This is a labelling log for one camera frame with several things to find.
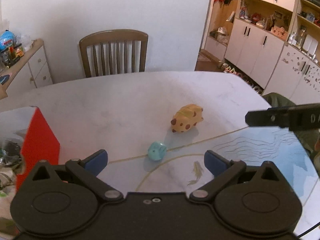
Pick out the yellow spotted animal toy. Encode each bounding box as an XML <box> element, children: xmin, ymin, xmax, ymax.
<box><xmin>170</xmin><ymin>104</ymin><xmax>203</xmax><ymax>133</ymax></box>

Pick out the teal squishy animal toy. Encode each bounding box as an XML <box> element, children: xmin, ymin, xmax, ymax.
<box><xmin>148</xmin><ymin>141</ymin><xmax>167</xmax><ymax>161</ymax></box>

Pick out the red white storage box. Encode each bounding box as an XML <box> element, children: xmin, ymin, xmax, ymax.
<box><xmin>1</xmin><ymin>107</ymin><xmax>60</xmax><ymax>189</ymax></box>

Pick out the white wood sideboard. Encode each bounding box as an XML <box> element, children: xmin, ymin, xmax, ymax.
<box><xmin>1</xmin><ymin>38</ymin><xmax>53</xmax><ymax>99</ymax></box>

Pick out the brown wooden chair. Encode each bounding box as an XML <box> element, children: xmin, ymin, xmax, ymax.
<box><xmin>79</xmin><ymin>29</ymin><xmax>149</xmax><ymax>77</ymax></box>

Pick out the blue round toy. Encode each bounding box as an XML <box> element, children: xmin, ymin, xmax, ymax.
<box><xmin>0</xmin><ymin>30</ymin><xmax>15</xmax><ymax>51</ymax></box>

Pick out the white cabinet wall unit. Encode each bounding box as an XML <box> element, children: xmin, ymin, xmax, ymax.
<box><xmin>201</xmin><ymin>0</ymin><xmax>319</xmax><ymax>104</ymax></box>

